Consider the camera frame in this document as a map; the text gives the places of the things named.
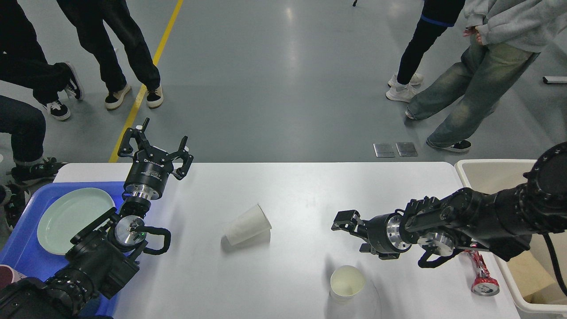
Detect person in black trousers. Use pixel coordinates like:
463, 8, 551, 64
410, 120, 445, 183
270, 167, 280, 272
55, 0, 164, 110

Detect pink mug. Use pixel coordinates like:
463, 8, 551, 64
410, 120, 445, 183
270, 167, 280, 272
0, 265, 27, 289

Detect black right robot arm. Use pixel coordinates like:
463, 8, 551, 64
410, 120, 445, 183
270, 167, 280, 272
331, 143, 567, 292

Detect person with white sneakers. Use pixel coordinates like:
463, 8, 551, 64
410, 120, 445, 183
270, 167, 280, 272
385, 0, 465, 103

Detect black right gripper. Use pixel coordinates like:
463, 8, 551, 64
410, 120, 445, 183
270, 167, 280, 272
331, 210, 412, 260

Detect white paper cup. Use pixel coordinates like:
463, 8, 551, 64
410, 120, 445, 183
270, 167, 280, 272
330, 265, 367, 302
224, 204, 272, 245

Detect floor outlet plate right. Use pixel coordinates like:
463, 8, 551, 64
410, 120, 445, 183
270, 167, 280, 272
395, 142, 419, 157

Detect crushed red can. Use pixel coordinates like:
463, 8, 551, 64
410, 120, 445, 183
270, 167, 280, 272
464, 250, 500, 297

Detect person in faded jeans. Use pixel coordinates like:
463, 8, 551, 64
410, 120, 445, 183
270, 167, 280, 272
405, 0, 567, 153

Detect floor outlet plate left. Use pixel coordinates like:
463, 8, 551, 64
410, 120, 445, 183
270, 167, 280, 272
373, 143, 396, 158

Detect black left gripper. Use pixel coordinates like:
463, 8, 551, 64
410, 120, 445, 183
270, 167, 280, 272
117, 117, 194, 200

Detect person in dark trousers left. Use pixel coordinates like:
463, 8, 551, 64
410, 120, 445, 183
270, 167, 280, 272
0, 0, 83, 121

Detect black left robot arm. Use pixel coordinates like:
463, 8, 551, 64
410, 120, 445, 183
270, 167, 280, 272
1, 118, 193, 319

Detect beige plastic bin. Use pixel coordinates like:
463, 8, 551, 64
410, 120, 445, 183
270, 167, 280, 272
455, 159, 566, 319

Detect floor outlet plate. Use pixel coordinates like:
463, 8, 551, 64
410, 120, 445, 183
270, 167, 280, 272
373, 143, 396, 158
395, 142, 419, 157

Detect green plate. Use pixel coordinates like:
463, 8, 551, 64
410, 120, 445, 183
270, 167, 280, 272
37, 187, 115, 256

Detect seated person dark jeans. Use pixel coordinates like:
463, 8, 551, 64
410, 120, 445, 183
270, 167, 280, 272
0, 95, 67, 231

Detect blue plastic tray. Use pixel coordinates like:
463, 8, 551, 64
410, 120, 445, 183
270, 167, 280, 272
0, 181, 129, 319

